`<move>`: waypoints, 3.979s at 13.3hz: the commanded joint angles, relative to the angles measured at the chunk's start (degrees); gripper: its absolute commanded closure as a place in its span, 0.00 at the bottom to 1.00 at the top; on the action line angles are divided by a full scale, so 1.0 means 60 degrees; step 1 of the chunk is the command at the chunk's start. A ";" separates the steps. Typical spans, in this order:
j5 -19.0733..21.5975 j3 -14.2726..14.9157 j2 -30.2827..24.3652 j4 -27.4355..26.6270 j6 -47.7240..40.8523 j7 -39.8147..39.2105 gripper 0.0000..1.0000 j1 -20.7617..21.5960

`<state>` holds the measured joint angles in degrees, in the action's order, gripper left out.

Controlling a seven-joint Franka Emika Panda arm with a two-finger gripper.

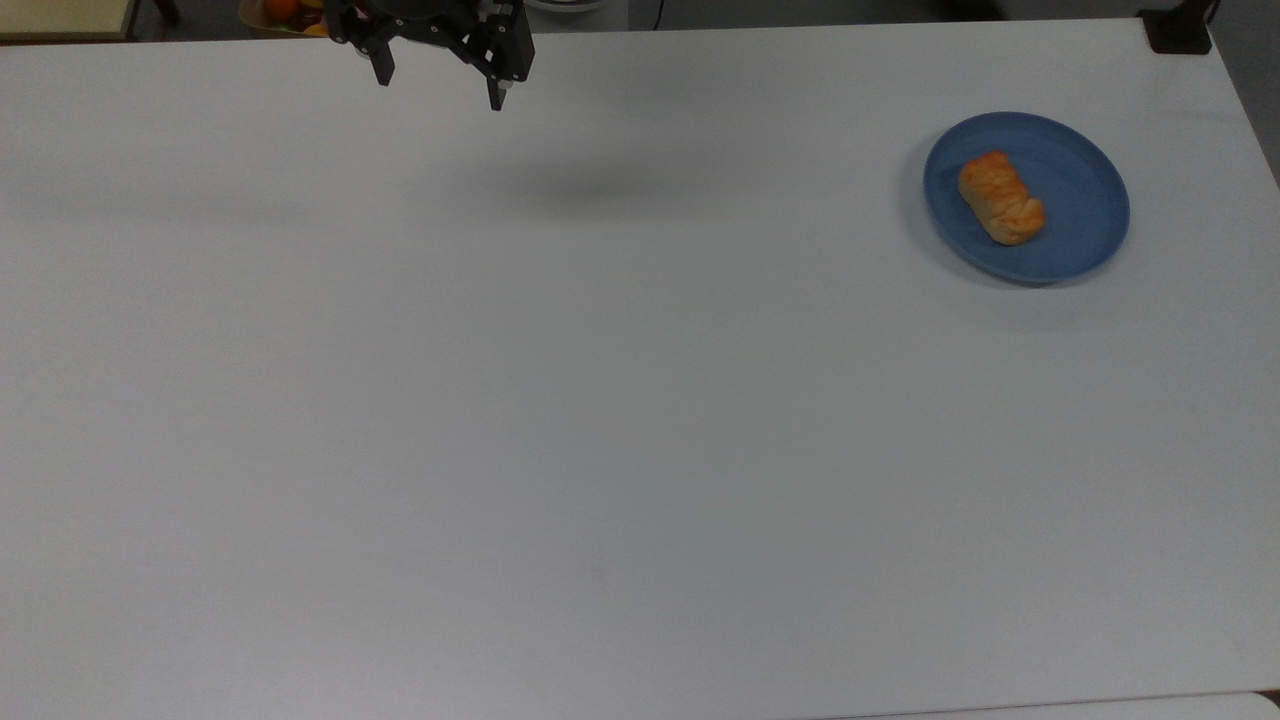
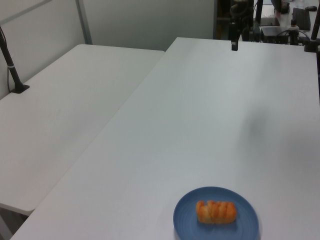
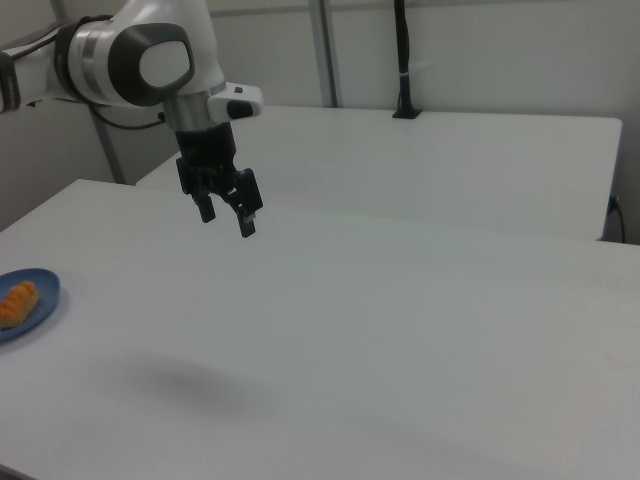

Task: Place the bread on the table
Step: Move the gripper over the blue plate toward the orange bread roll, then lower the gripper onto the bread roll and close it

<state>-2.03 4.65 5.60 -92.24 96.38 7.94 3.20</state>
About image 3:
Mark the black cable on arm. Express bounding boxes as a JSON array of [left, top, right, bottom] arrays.
[[87, 103, 167, 130]]

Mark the black cable at table edge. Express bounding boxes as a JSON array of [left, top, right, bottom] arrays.
[[607, 195, 627, 244]]

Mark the black pole with cables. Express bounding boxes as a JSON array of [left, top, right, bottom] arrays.
[[391, 0, 424, 120]]

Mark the blue round plate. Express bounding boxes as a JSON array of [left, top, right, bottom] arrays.
[[0, 268, 62, 344]]

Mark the orange toy bread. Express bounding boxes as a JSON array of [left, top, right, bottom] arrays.
[[0, 280, 40, 330]]

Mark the grey partition frame post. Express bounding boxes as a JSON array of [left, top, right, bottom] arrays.
[[307, 0, 344, 108], [89, 104, 128, 185]]

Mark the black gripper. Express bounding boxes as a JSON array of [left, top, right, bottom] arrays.
[[174, 121, 265, 239]]

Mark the white side table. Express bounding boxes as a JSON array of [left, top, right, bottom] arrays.
[[134, 103, 624, 242]]

